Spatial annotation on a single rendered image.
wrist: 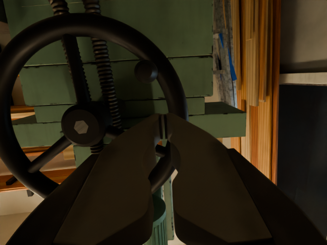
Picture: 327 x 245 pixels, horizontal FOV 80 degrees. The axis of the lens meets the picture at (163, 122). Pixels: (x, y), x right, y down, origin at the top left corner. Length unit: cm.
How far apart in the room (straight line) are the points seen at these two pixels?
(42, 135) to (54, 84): 13
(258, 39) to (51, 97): 167
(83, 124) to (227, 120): 32
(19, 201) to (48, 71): 355
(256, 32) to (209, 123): 149
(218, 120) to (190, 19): 23
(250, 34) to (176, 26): 143
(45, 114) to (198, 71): 37
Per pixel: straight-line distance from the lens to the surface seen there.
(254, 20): 192
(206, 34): 47
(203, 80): 46
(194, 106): 46
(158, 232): 75
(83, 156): 42
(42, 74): 53
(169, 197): 96
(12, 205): 407
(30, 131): 57
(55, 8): 38
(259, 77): 190
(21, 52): 33
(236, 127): 49
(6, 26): 60
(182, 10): 47
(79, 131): 29
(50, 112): 53
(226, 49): 133
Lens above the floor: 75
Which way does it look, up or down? 13 degrees up
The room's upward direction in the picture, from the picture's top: 177 degrees clockwise
